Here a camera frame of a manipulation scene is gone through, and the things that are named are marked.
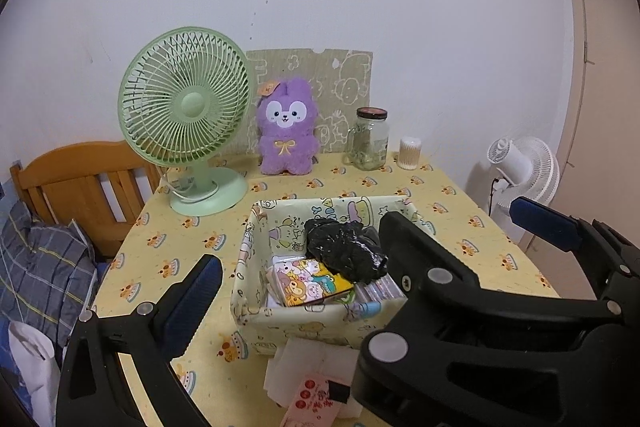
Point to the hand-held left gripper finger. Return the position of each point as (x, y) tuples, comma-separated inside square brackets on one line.
[(195, 302)]

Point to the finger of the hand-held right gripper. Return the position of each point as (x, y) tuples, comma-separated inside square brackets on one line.
[(542, 222), (420, 267)]

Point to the pale pink cloth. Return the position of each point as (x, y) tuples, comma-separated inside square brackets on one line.
[(375, 293)]

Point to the black plastic bag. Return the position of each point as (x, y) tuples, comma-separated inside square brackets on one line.
[(345, 247)]

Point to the cartoon printed fabric storage box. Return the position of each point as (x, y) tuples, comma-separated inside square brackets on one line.
[(300, 327)]

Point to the yellow cartoon printed pouch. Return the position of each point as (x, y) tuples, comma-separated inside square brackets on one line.
[(310, 282)]

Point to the white standing fan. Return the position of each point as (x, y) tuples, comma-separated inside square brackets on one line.
[(537, 172)]

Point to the yellow printed tablecloth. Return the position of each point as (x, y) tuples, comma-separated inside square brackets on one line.
[(165, 257)]

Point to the cotton swab container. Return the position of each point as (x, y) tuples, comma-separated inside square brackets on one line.
[(409, 154)]

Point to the white tissue pack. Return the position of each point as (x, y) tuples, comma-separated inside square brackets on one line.
[(300, 357)]

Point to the glass jar with dark lid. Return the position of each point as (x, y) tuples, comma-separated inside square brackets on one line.
[(372, 147)]

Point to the beige door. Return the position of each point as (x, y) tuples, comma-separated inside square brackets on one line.
[(615, 107)]

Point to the pink printed packet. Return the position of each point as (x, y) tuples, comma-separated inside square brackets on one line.
[(312, 407)]

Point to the grey plaid pillow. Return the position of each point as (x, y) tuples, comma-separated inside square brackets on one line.
[(40, 262)]

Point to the white cloth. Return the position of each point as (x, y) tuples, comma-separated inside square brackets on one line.
[(35, 367)]

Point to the purple plush bunny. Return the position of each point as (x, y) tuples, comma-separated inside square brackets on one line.
[(285, 147)]

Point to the green cartoon printed board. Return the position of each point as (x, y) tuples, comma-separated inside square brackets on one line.
[(350, 87)]

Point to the green desk fan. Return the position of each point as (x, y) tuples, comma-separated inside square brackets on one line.
[(192, 107)]

